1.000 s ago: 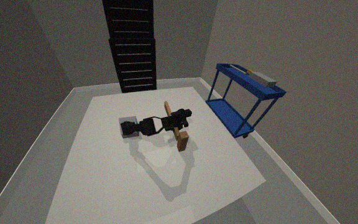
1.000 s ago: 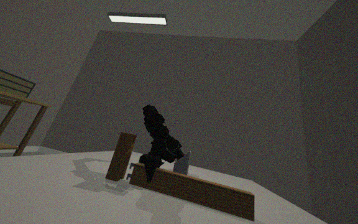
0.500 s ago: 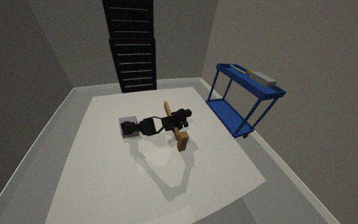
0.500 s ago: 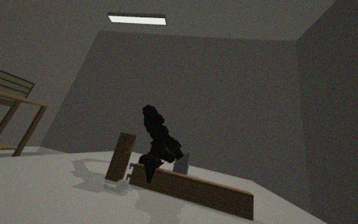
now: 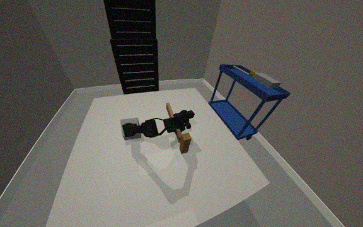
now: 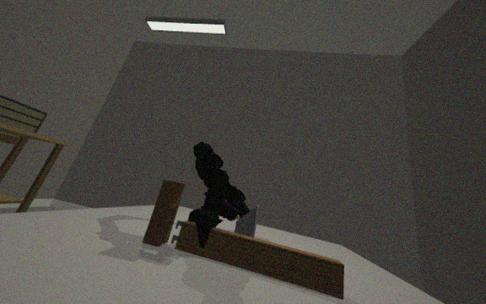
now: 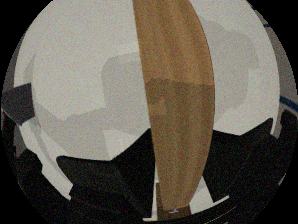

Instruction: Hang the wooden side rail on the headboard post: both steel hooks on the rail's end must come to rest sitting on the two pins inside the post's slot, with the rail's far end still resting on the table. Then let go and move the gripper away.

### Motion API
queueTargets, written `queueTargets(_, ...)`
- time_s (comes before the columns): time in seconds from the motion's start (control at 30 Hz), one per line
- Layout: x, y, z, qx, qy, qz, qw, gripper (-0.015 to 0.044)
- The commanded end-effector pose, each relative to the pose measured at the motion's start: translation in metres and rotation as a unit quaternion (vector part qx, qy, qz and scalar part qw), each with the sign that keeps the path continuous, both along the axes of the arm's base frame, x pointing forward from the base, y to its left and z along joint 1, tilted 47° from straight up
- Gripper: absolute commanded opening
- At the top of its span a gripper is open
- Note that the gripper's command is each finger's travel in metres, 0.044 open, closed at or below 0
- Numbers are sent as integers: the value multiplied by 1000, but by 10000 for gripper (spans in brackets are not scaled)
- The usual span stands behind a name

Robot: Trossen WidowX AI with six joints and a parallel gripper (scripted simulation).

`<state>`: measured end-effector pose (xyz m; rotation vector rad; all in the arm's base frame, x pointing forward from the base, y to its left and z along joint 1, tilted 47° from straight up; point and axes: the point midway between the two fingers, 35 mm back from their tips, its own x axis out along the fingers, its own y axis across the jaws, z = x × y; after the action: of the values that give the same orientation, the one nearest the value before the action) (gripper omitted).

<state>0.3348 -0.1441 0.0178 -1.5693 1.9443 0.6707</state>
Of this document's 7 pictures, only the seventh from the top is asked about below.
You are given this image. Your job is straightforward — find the wooden board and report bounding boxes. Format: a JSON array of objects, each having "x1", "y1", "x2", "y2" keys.
[{"x1": 133, "y1": 0, "x2": 216, "y2": 212}]

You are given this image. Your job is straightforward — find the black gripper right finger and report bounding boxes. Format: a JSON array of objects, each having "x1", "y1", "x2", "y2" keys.
[{"x1": 202, "y1": 117, "x2": 274, "y2": 202}]

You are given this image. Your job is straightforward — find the dark brown wooden post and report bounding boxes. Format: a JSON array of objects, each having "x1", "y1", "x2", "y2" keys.
[{"x1": 156, "y1": 183, "x2": 192, "y2": 221}]

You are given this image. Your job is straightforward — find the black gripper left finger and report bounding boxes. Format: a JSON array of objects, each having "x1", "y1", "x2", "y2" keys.
[{"x1": 56, "y1": 128, "x2": 156, "y2": 218}]

